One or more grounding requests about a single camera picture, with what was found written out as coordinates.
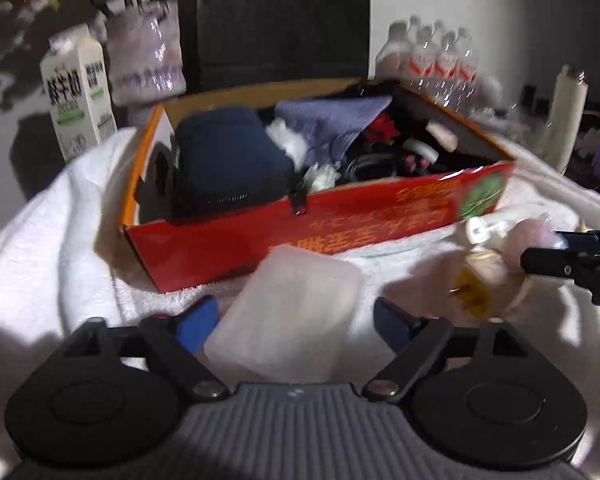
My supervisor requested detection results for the translucent white plastic case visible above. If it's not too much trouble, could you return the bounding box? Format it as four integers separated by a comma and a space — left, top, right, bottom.
204, 246, 364, 385

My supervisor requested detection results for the black braided cable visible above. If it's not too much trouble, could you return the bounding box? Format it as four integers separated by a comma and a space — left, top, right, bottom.
341, 152, 406, 187

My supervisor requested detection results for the dark navy pouch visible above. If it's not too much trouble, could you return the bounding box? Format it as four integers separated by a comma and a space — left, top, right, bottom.
172, 106, 294, 218

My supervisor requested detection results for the iridescent wrapped ball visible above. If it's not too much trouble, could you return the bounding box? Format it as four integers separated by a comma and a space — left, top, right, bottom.
501, 217, 568, 269

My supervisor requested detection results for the red orange cardboard box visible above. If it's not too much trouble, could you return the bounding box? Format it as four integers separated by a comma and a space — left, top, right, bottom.
121, 79, 514, 292

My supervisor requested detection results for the cream power adapter plug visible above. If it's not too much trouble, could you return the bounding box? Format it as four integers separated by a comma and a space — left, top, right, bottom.
449, 250, 510, 320

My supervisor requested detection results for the white thermos bottle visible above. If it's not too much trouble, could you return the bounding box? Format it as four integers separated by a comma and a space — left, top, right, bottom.
542, 64, 588, 174

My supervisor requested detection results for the white fluffy blanket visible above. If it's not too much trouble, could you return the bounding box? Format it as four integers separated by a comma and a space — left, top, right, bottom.
0, 129, 600, 479

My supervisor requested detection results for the round translucent lid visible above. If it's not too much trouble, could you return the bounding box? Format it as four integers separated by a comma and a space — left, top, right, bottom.
403, 139, 439, 164

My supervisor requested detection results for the red fabric rose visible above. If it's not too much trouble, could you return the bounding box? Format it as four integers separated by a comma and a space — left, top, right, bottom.
363, 113, 400, 144

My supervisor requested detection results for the light blue knitted cloth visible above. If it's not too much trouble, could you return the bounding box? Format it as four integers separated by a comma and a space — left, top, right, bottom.
274, 96, 392, 167

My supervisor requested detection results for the pack of water bottles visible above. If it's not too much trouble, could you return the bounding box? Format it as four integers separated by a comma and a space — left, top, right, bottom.
375, 15, 479, 114

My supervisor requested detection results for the white milk carton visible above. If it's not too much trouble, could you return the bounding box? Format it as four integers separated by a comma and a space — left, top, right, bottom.
40, 24, 117, 162

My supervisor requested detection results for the lilac glass vase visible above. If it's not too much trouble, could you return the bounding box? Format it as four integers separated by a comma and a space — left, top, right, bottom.
106, 0, 186, 107

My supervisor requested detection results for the black paper shopping bag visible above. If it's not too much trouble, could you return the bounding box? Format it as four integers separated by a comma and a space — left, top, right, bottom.
197, 0, 370, 90

